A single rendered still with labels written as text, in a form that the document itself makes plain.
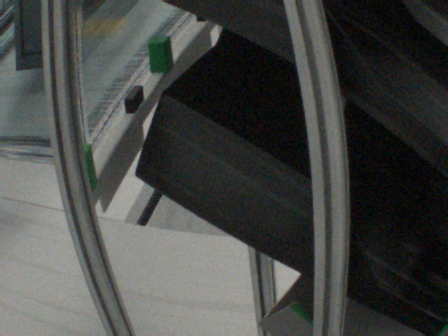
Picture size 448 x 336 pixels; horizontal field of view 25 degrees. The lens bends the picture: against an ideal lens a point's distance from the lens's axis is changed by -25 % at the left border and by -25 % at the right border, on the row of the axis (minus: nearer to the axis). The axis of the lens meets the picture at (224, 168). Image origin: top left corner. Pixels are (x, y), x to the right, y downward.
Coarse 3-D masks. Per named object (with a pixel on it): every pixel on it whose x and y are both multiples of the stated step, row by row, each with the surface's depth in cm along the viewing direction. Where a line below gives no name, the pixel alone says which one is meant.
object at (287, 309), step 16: (288, 288) 87; (304, 288) 87; (288, 304) 85; (304, 304) 86; (352, 304) 89; (272, 320) 82; (288, 320) 82; (304, 320) 81; (352, 320) 88; (368, 320) 89; (384, 320) 91
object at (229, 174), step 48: (240, 48) 85; (192, 96) 81; (240, 96) 87; (288, 96) 87; (144, 144) 78; (192, 144) 76; (240, 144) 74; (288, 144) 85; (384, 144) 84; (192, 192) 78; (240, 192) 76; (288, 192) 74; (384, 192) 85; (432, 192) 84; (240, 240) 78; (288, 240) 76; (384, 240) 81; (432, 240) 83; (384, 288) 75; (432, 288) 79
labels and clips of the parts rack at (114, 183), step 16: (96, 0) 76; (80, 16) 74; (160, 48) 88; (208, 48) 101; (160, 64) 89; (128, 96) 85; (128, 112) 85; (128, 160) 87; (96, 176) 78; (112, 176) 84; (112, 192) 85
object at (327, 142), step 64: (64, 0) 67; (320, 0) 63; (64, 64) 69; (320, 64) 64; (64, 128) 72; (320, 128) 67; (64, 192) 75; (320, 192) 69; (256, 256) 117; (320, 256) 72; (128, 320) 83; (256, 320) 123; (320, 320) 75
